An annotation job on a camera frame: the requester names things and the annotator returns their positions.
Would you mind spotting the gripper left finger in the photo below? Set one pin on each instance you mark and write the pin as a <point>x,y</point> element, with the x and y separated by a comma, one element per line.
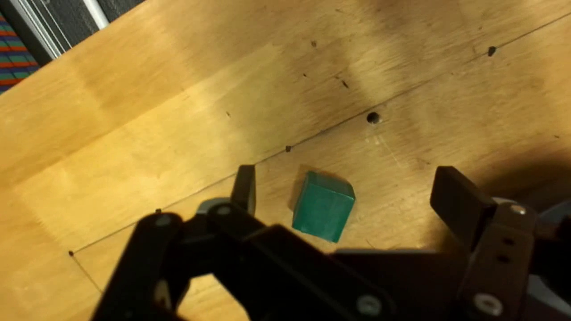
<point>232,249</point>

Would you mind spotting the green cube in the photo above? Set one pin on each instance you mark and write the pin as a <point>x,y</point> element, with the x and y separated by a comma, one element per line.
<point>323,206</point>

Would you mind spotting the dark panel with white frame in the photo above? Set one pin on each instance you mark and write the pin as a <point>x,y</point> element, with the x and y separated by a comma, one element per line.
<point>58,22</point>

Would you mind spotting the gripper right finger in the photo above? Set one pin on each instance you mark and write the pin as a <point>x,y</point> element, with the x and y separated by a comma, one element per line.
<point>495,249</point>

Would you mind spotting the striped multicolour carpet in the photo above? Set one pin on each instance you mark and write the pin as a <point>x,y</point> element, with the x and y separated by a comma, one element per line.
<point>13,58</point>

